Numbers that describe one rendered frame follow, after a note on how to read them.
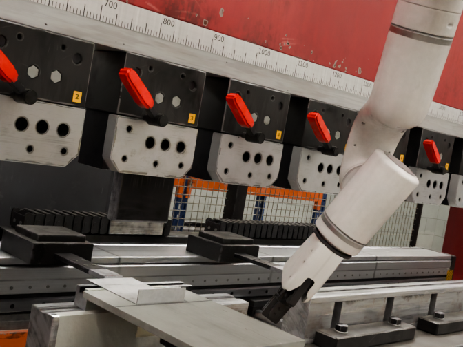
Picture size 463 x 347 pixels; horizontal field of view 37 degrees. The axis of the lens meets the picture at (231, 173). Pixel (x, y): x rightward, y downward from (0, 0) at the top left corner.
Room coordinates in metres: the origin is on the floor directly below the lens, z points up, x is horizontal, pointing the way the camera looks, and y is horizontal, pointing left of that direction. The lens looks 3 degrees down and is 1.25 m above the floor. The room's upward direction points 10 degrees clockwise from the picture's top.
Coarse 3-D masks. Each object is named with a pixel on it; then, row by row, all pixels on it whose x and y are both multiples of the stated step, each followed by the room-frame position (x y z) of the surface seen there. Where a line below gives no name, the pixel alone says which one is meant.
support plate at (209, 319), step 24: (120, 312) 0.90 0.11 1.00; (144, 312) 0.91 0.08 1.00; (168, 312) 0.93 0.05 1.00; (192, 312) 0.95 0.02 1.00; (216, 312) 0.97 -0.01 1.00; (168, 336) 0.83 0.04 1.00; (192, 336) 0.84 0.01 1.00; (216, 336) 0.85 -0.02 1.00; (240, 336) 0.87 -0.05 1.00; (264, 336) 0.89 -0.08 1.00; (288, 336) 0.91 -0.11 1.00
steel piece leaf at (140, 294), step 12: (108, 288) 0.99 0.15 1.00; (120, 288) 1.00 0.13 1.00; (132, 288) 1.02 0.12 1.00; (144, 288) 1.03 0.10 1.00; (156, 288) 0.96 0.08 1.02; (168, 288) 0.97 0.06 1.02; (180, 288) 0.99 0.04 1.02; (132, 300) 0.95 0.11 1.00; (144, 300) 0.94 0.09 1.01; (156, 300) 0.96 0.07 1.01; (168, 300) 0.97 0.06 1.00; (180, 300) 0.99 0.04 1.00
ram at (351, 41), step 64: (0, 0) 0.81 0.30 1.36; (128, 0) 0.93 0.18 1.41; (192, 0) 1.01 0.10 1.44; (256, 0) 1.10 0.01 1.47; (320, 0) 1.21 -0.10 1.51; (384, 0) 1.35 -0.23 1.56; (192, 64) 1.03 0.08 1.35; (320, 64) 1.24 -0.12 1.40; (448, 64) 1.55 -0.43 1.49; (448, 128) 1.59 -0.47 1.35
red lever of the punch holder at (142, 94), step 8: (120, 72) 0.91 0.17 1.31; (128, 72) 0.90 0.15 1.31; (128, 80) 0.90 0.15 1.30; (136, 80) 0.91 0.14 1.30; (128, 88) 0.92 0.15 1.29; (136, 88) 0.91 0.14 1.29; (144, 88) 0.92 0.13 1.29; (136, 96) 0.92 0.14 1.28; (144, 96) 0.92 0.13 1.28; (144, 104) 0.93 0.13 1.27; (152, 104) 0.93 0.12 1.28; (152, 112) 0.94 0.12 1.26; (144, 120) 0.97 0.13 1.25; (152, 120) 0.95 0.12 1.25; (160, 120) 0.94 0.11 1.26
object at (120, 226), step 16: (128, 176) 1.01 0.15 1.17; (144, 176) 1.03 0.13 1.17; (112, 192) 1.01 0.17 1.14; (128, 192) 1.01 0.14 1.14; (144, 192) 1.03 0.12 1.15; (160, 192) 1.05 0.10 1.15; (112, 208) 1.00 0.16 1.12; (128, 208) 1.01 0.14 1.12; (144, 208) 1.03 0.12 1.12; (160, 208) 1.05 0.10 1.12; (112, 224) 1.01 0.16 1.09; (128, 224) 1.03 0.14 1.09; (144, 224) 1.05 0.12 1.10; (160, 224) 1.07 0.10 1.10
